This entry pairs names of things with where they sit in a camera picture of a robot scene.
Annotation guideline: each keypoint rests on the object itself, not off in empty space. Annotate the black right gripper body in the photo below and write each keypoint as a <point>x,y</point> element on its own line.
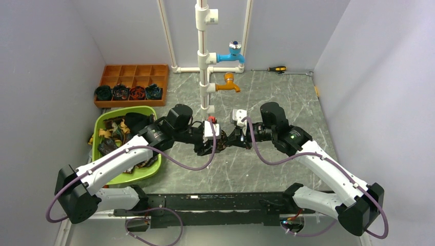
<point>261,132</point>

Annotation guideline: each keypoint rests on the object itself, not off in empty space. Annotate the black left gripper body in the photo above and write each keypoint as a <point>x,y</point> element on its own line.
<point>192,135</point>

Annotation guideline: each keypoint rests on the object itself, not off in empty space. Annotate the brown floral tie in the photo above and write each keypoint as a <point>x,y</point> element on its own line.
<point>221,143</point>

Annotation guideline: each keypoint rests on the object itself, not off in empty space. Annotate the orange wooden compartment tray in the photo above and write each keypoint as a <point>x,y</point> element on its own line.
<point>131,76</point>

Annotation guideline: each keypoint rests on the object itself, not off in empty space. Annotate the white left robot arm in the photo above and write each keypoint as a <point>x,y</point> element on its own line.
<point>81,192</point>

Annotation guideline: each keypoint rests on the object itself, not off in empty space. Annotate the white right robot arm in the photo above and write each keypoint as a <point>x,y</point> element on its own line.
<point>355,204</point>

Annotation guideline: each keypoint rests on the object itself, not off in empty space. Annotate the pile of floral ties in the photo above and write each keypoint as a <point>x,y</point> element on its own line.
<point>117,130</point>

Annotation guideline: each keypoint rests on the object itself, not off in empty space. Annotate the teal black rolled tie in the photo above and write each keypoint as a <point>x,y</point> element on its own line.
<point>153,92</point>

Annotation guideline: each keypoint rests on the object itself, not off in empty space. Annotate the orange plastic faucet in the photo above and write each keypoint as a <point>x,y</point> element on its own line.
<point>229,84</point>

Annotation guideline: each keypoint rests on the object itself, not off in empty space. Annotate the yellow black screwdriver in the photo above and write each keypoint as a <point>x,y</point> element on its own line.
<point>277,69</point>

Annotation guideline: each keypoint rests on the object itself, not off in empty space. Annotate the red black rolled tie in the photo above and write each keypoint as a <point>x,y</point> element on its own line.
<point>137,93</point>

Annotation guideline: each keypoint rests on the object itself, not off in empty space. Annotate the silver wrench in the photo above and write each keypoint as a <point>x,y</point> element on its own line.
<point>307,73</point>

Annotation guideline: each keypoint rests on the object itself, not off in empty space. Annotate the green plastic basin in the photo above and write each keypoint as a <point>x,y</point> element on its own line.
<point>138,173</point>

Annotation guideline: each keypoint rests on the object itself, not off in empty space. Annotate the blue plastic faucet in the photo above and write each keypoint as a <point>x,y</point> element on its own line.
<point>235,49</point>

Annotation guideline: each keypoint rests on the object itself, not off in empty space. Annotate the dark green rolled tie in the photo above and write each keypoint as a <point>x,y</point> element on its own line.
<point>103,93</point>

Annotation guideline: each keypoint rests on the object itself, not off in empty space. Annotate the white PVC pipe assembly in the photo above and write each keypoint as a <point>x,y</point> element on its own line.
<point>204,17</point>

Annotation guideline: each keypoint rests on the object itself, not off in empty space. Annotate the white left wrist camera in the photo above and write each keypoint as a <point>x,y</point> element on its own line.
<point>212,130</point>

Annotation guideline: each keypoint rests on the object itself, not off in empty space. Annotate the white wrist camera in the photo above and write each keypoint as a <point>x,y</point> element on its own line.
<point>212,130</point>
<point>237,117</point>

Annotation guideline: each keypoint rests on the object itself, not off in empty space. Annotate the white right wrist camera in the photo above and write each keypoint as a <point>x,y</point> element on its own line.
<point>237,117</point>

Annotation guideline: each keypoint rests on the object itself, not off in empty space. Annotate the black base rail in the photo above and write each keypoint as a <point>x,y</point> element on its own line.
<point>215,209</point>

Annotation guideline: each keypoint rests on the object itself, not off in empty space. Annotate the yellow black tool handle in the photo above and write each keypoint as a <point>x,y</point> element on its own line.
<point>91,140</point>

